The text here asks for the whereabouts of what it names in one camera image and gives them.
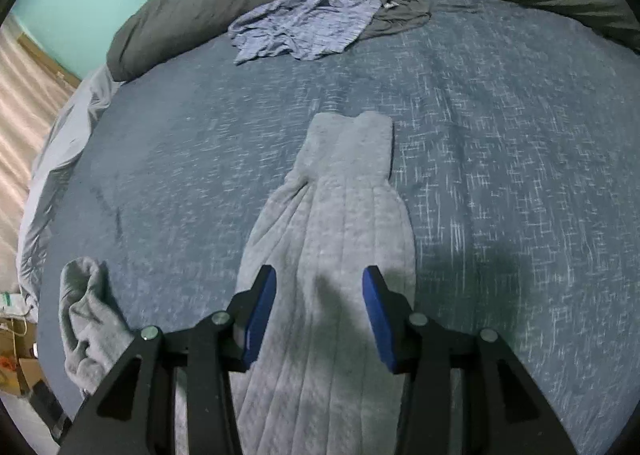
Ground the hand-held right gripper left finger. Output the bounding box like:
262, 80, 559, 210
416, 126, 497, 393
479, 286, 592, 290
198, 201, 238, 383
60, 265, 277, 455

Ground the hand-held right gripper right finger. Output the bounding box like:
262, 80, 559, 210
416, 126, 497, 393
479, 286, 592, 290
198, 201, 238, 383
361, 265, 576, 455

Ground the blue patterned bed cover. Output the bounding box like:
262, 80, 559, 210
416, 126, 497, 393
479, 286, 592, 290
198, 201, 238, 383
37, 0, 640, 455

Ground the cardboard box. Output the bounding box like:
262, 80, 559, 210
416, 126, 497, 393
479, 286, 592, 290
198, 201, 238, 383
0, 317, 50, 397

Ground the white packet with green print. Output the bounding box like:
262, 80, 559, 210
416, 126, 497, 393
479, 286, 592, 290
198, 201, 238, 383
0, 291, 30, 318

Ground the light grey bed sheet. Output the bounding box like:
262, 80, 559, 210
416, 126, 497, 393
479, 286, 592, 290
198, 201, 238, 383
17, 66, 126, 323

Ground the blue crumpled garment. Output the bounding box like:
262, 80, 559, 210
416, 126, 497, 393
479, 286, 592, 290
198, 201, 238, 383
228, 0, 382, 65

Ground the pink curtain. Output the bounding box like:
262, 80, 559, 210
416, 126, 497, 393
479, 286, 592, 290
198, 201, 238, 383
0, 18, 83, 296

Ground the dark grey flat garment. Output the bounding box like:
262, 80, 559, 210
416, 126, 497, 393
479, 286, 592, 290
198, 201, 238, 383
357, 0, 433, 41

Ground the wooden window frame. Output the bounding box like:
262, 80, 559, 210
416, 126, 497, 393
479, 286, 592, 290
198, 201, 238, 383
17, 32, 82, 84

